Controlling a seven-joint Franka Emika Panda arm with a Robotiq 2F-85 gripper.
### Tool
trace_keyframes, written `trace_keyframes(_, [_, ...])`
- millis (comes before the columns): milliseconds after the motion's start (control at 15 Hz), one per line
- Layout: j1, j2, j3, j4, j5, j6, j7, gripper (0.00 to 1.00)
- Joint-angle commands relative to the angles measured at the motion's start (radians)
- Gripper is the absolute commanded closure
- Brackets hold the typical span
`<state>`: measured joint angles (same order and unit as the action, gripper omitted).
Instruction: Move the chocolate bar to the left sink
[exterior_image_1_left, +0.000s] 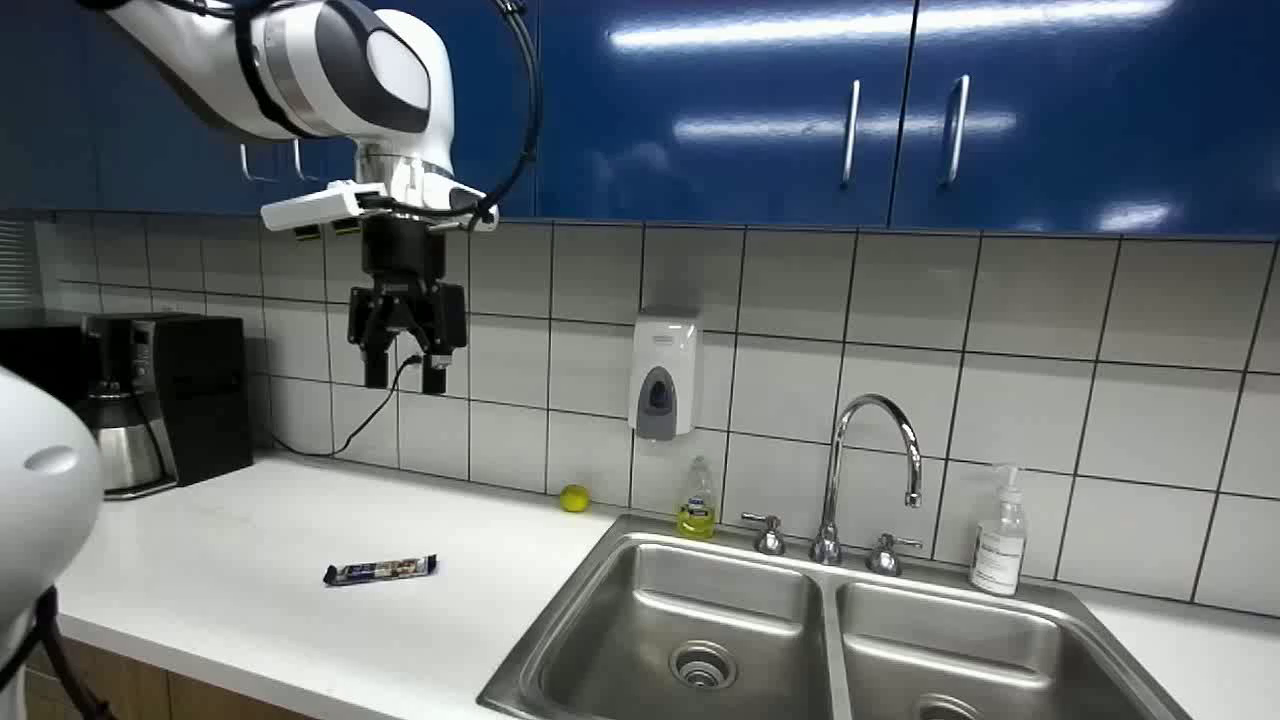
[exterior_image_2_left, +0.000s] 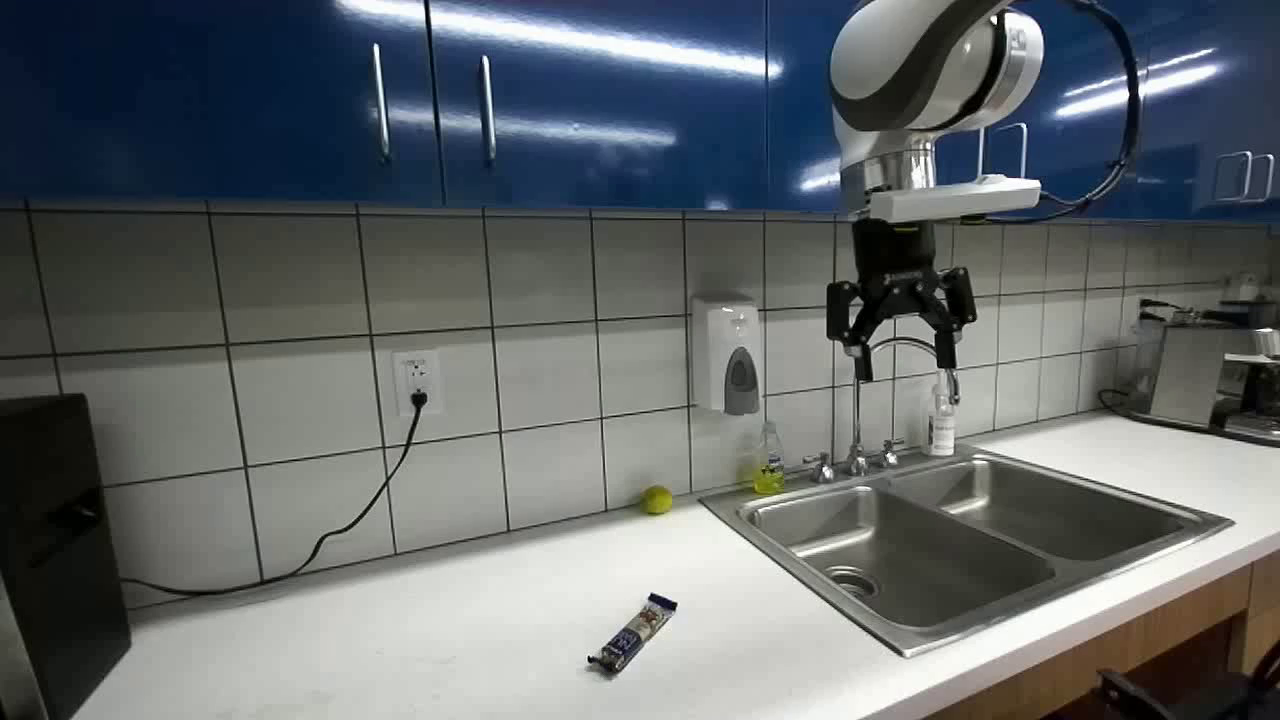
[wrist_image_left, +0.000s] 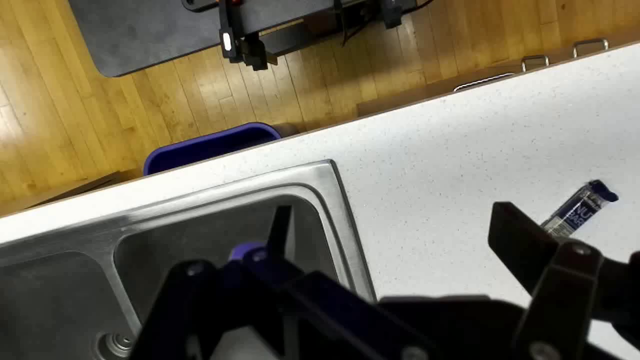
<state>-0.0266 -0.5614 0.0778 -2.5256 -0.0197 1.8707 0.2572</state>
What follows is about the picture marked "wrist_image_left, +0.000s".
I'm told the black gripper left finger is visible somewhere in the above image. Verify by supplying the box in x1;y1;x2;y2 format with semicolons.
126;203;442;360

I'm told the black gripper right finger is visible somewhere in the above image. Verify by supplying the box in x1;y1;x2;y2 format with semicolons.
485;200;640;360

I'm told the small black object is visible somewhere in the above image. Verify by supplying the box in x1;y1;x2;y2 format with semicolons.
537;178;619;240

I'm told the stainless steel double sink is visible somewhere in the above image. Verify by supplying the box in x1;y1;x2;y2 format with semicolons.
0;157;377;360

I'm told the blue plastic bin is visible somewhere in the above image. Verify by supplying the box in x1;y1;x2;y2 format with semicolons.
142;119;285;178

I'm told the dark grey floor platform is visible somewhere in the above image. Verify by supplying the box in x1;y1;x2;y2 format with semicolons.
65;0;427;79

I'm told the silver drawer handle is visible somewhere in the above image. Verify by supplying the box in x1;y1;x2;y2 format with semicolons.
570;36;612;61
452;69;516;94
518;54;551;73

